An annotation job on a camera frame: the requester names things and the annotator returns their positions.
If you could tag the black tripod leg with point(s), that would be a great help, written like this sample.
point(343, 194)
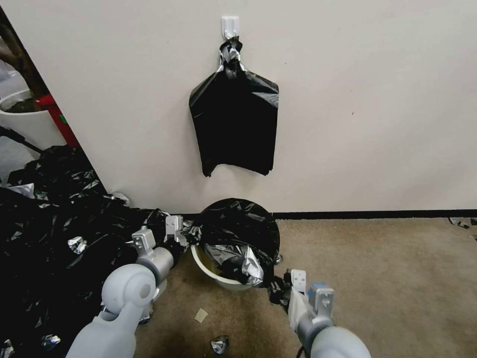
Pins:
point(20, 140)

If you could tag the brown tree trunk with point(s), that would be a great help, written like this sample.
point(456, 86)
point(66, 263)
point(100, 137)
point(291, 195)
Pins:
point(16, 59)

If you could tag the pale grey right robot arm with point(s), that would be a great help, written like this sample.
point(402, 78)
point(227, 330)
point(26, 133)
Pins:
point(328, 335)

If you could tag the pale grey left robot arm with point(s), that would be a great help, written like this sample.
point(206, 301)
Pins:
point(126, 291)

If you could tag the red box with green sticker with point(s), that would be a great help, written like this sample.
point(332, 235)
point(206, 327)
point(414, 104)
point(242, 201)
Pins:
point(59, 115)

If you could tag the tan paper scrap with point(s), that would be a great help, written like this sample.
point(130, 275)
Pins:
point(201, 316)

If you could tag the small dark bag scrap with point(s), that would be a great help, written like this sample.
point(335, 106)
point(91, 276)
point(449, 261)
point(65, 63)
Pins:
point(460, 223)

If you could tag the white round planter pot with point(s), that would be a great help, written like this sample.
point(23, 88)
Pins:
point(28, 123)

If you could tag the hanging black trash bag stack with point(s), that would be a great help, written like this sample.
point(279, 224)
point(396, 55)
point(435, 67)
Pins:
point(236, 123)

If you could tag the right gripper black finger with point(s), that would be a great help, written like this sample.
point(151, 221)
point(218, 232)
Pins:
point(286, 273)
point(275, 295)

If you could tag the pile of black trash bags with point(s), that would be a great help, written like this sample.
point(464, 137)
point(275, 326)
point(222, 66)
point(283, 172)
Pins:
point(48, 238)

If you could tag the black baseboard strip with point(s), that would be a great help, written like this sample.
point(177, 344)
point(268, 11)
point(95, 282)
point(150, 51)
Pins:
point(372, 215)

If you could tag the cream round trash bin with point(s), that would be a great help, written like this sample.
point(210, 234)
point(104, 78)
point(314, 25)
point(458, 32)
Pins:
point(218, 274)

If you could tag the white adhesive wall hook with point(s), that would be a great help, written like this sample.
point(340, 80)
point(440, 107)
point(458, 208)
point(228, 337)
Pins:
point(230, 26)

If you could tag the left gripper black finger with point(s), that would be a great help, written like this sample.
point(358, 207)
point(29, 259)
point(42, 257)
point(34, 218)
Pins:
point(190, 240)
point(185, 226)

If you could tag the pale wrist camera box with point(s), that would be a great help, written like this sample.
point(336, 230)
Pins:
point(299, 278)
point(173, 225)

